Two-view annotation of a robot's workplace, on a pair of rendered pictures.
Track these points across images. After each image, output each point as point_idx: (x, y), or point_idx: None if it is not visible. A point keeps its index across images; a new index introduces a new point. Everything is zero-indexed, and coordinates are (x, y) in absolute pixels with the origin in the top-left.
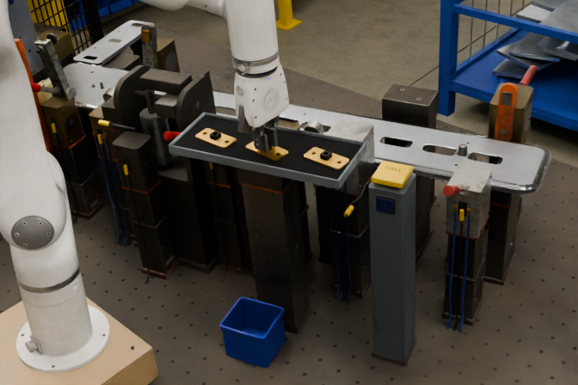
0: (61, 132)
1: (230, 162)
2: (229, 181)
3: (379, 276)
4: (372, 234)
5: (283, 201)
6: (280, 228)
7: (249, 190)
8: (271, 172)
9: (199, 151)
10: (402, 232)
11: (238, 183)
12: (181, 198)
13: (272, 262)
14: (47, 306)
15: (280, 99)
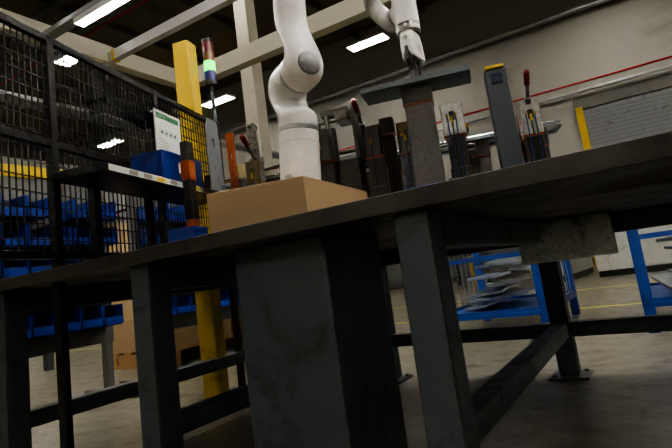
0: (256, 178)
1: (401, 82)
2: (382, 152)
3: (501, 132)
4: (492, 102)
5: (432, 106)
6: (432, 127)
7: (410, 108)
8: (427, 77)
9: (380, 84)
10: (510, 93)
11: (388, 151)
12: (350, 173)
13: (428, 158)
14: (303, 139)
15: (422, 53)
